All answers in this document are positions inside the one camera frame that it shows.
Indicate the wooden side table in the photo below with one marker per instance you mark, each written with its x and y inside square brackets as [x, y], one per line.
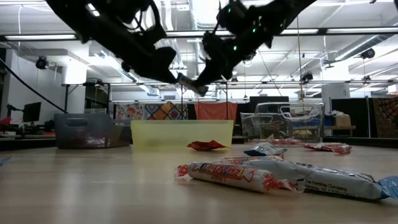
[342, 127]

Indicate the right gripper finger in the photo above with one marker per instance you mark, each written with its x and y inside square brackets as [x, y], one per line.
[214, 73]

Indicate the long linear ceiling light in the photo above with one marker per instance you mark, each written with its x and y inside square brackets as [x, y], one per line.
[357, 30]

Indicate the dark grey plastic bin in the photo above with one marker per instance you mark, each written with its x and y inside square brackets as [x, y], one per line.
[93, 127]

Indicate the black panel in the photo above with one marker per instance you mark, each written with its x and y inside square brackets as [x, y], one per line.
[267, 99]

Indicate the black computer monitor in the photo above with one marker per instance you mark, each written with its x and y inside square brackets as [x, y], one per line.
[31, 112]

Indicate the silver slanted ceiling duct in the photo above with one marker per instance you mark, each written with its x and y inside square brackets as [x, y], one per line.
[357, 46]

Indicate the cardboard box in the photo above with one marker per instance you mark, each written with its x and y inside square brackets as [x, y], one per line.
[343, 120]

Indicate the blue box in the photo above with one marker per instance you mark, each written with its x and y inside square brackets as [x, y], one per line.
[328, 120]

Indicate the red object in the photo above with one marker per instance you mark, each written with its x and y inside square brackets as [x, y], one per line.
[5, 121]

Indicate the colourful patterned quilt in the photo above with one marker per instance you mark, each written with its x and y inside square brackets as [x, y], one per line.
[155, 111]

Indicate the clear plastic bin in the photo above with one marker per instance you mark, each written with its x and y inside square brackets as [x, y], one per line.
[289, 124]

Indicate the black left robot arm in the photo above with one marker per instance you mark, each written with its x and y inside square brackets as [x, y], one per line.
[102, 28]

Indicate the yellow plastic bin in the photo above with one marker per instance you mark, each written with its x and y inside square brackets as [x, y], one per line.
[174, 133]

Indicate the silver ribbed ceiling duct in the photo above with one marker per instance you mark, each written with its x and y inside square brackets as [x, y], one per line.
[199, 12]

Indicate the orange cloth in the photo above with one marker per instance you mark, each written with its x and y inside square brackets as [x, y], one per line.
[216, 111]

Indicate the black pipe rack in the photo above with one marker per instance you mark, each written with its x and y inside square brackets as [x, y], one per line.
[66, 99]

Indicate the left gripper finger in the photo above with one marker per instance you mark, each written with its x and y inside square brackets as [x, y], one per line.
[171, 77]

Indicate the black ceiling spotlight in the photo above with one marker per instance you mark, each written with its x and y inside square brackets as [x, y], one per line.
[308, 76]
[368, 53]
[42, 62]

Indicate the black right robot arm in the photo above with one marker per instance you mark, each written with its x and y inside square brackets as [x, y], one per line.
[273, 15]

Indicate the black partition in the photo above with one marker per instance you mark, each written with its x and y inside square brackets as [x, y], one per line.
[360, 115]

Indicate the dark patterned rug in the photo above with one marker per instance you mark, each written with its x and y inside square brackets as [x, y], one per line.
[387, 116]

